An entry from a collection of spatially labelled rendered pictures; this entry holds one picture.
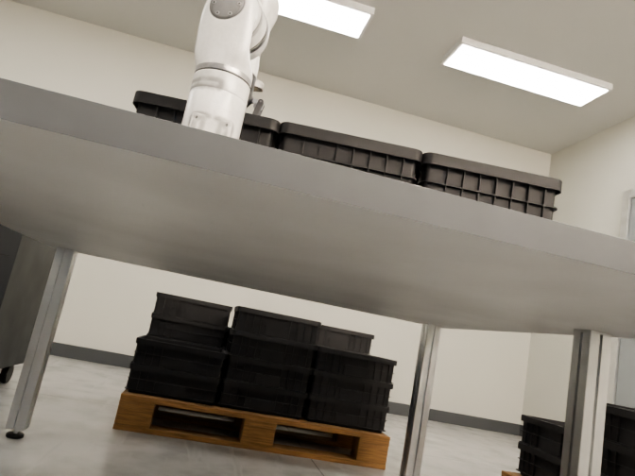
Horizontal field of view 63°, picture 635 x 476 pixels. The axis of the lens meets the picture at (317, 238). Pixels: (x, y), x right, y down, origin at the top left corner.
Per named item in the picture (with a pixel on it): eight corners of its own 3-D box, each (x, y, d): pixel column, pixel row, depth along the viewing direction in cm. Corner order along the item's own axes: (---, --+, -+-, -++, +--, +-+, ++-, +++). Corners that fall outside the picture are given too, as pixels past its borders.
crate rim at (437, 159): (565, 191, 107) (566, 180, 108) (423, 161, 106) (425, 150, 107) (488, 228, 147) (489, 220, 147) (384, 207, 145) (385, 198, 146)
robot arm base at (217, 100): (229, 182, 78) (252, 78, 81) (166, 167, 76) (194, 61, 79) (225, 195, 87) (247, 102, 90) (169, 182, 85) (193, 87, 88)
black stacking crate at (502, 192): (558, 236, 106) (564, 183, 108) (417, 207, 105) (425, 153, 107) (483, 261, 145) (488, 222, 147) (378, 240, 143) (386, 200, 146)
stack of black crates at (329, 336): (346, 408, 311) (359, 333, 320) (361, 418, 282) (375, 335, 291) (282, 398, 304) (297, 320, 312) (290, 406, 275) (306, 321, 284)
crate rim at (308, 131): (423, 161, 106) (425, 150, 107) (278, 130, 105) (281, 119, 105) (384, 207, 145) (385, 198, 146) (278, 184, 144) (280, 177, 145)
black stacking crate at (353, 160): (415, 206, 105) (423, 153, 107) (269, 176, 103) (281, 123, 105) (377, 240, 143) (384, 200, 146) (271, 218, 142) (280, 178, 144)
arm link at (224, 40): (259, -24, 82) (236, 76, 79) (276, 14, 91) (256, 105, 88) (205, -25, 84) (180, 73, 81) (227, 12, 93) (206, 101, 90)
